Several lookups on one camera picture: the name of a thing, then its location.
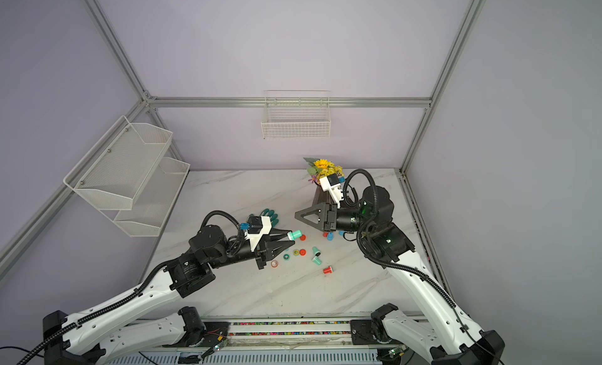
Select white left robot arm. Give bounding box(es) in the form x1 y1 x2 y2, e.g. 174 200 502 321
20 210 302 364

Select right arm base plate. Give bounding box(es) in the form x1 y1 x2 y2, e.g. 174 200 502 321
350 320 391 346

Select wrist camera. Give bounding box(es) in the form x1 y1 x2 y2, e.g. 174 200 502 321
240 215 272 254
319 174 343 208

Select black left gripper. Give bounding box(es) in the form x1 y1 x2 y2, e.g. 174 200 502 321
209 227 294 270

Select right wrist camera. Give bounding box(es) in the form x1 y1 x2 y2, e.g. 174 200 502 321
319 174 343 208

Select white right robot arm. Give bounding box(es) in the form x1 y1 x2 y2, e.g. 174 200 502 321
295 169 505 364

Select white wire wall basket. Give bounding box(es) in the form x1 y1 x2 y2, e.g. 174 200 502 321
261 90 332 140

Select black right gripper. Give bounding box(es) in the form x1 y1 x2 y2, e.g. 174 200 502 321
300 204 377 234

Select aluminium front rail frame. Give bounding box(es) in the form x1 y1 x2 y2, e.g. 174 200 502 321
106 316 432 364

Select white two-tier mesh shelf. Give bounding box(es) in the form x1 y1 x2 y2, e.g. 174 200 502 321
64 117 190 237

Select yellow artificial flower bouquet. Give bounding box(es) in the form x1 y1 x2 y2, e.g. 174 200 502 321
304 157 345 186

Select green grey work glove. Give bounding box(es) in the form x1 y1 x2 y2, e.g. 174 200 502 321
247 208 279 228

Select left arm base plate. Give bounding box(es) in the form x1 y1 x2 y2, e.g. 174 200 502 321
164 321 230 348

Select dark glass flower vase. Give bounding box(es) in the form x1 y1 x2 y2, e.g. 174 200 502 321
314 188 333 204

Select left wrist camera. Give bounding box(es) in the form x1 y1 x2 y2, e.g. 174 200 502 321
240 215 272 254

